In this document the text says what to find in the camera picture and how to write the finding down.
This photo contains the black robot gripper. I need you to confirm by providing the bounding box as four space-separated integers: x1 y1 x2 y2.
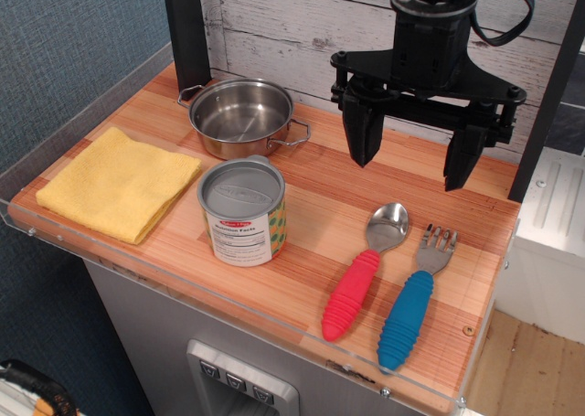
331 0 527 191

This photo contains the toy food can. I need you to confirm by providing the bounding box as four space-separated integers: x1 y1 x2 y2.
197 155 287 267

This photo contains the small steel pot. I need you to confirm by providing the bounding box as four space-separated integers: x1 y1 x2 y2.
177 78 312 160

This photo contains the white toy sink unit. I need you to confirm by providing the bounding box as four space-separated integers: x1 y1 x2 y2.
495 147 584 343

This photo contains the yellow folded cloth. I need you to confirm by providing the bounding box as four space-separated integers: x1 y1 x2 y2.
36 127 202 245

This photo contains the silver dispenser panel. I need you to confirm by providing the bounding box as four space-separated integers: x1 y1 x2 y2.
186 339 300 415

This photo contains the grey toy fridge cabinet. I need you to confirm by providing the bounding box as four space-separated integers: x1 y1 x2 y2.
84 258 440 416

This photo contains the clear acrylic table guard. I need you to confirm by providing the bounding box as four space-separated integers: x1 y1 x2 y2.
0 41 467 416

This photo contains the black and orange bag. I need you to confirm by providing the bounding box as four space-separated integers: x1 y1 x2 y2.
1 359 81 416

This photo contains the red-handled spoon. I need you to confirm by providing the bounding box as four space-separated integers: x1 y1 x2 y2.
321 202 410 342

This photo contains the right black frame post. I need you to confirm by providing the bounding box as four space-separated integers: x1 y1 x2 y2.
507 0 584 203

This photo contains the black frame post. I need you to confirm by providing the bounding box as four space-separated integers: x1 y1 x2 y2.
507 0 584 203
165 0 211 90

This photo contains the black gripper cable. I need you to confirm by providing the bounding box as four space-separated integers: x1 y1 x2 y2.
469 0 536 48

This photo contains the blue-handled fork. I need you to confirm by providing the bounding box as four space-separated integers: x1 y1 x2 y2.
377 225 458 370

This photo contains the left black frame post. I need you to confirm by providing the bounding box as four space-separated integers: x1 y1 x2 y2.
165 0 211 90

